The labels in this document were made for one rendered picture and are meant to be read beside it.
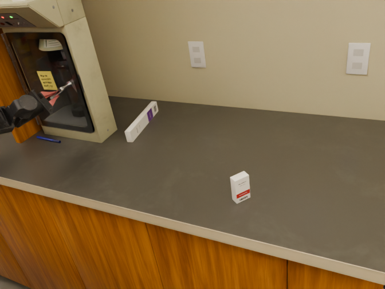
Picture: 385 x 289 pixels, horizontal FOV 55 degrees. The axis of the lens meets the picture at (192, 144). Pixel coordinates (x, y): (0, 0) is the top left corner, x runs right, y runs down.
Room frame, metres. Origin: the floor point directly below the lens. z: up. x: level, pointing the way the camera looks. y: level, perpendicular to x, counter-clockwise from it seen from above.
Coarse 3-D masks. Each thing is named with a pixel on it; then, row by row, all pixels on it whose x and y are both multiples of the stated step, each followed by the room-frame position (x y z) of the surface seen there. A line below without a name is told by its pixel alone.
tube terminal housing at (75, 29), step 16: (64, 0) 1.32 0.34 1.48; (80, 0) 1.38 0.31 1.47; (64, 16) 1.30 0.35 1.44; (80, 16) 1.36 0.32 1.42; (64, 32) 1.29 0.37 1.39; (80, 32) 1.34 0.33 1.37; (80, 48) 1.32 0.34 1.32; (80, 64) 1.30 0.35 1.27; (96, 64) 1.37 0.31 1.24; (96, 80) 1.35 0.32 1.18; (96, 96) 1.33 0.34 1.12; (96, 112) 1.31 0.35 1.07; (112, 112) 1.38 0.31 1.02; (48, 128) 1.43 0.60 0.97; (96, 128) 1.29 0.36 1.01; (112, 128) 1.36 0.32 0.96
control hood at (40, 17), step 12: (0, 0) 1.35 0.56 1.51; (36, 0) 1.22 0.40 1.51; (48, 0) 1.26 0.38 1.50; (0, 12) 1.29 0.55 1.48; (12, 12) 1.26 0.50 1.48; (24, 12) 1.24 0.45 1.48; (36, 12) 1.21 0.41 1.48; (48, 12) 1.25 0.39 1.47; (36, 24) 1.29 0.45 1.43; (48, 24) 1.27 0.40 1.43; (60, 24) 1.27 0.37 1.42
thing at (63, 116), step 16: (16, 32) 1.40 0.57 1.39; (32, 32) 1.36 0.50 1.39; (48, 32) 1.32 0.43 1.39; (16, 48) 1.41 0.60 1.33; (32, 48) 1.37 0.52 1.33; (48, 48) 1.33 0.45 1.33; (64, 48) 1.29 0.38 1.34; (32, 64) 1.39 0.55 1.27; (48, 64) 1.34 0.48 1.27; (64, 64) 1.30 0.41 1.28; (32, 80) 1.40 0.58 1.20; (64, 80) 1.31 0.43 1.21; (64, 96) 1.33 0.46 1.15; (80, 96) 1.29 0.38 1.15; (64, 112) 1.34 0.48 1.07; (80, 112) 1.30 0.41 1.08; (64, 128) 1.36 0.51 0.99; (80, 128) 1.31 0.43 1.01
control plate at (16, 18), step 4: (0, 16) 1.31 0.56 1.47; (4, 16) 1.30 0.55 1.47; (8, 16) 1.29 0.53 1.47; (12, 16) 1.29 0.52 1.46; (16, 16) 1.28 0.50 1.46; (20, 16) 1.27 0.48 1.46; (0, 20) 1.34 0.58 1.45; (4, 20) 1.33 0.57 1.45; (8, 20) 1.32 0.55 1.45; (12, 20) 1.32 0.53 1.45; (16, 20) 1.31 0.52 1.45; (20, 20) 1.30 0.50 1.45; (24, 20) 1.29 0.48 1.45; (0, 24) 1.38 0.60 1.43; (12, 24) 1.35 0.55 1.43; (16, 24) 1.34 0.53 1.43; (20, 24) 1.33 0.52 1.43; (24, 24) 1.32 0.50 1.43; (28, 24) 1.31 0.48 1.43; (32, 24) 1.30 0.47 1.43
